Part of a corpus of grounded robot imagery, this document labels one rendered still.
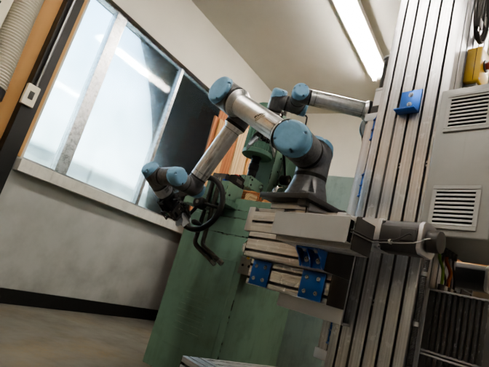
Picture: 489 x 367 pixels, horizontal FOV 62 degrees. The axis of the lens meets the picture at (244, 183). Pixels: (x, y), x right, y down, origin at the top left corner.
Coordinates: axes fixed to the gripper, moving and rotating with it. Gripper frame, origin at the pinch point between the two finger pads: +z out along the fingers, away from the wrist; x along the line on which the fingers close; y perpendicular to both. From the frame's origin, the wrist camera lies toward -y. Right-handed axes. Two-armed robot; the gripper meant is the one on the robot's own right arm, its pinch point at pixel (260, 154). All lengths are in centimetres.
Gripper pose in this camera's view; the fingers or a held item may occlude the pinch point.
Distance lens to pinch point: 214.8
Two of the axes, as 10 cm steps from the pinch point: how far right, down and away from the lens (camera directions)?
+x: 9.6, 2.8, 0.5
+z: -2.8, 8.9, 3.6
